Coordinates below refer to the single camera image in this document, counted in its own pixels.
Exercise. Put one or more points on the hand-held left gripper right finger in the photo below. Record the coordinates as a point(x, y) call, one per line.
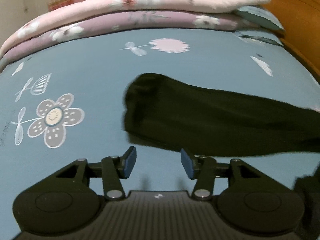
point(188, 163)

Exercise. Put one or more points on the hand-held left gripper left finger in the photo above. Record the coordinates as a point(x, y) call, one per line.
point(130, 162)

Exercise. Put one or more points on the purple floral quilt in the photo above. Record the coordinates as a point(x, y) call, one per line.
point(150, 20)

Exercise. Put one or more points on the pink floral quilt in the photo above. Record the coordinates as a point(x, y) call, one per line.
point(150, 1)

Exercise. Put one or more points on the plump teal pillow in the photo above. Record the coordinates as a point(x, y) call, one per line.
point(262, 17)

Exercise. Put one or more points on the wooden headboard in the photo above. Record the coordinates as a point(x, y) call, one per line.
point(297, 17)

